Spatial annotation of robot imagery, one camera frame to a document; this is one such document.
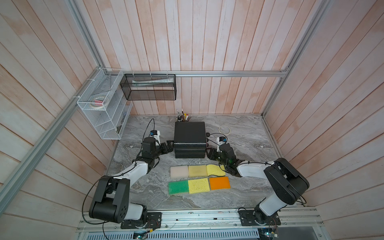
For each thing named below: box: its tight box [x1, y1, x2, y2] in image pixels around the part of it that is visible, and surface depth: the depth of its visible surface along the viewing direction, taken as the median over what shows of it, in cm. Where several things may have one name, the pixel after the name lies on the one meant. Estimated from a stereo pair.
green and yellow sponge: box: [168, 180, 189, 195], surface depth 84 cm
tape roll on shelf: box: [90, 96, 106, 109], surface depth 76 cm
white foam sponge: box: [170, 165, 189, 179], surface depth 90 cm
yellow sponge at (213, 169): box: [206, 164, 226, 177], surface depth 90 cm
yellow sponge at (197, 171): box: [188, 165, 208, 177], surface depth 90 cm
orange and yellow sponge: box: [209, 176, 231, 190], surface depth 88 cm
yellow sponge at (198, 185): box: [188, 178, 210, 194], surface depth 85 cm
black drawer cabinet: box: [174, 121, 207, 159], surface depth 88 cm
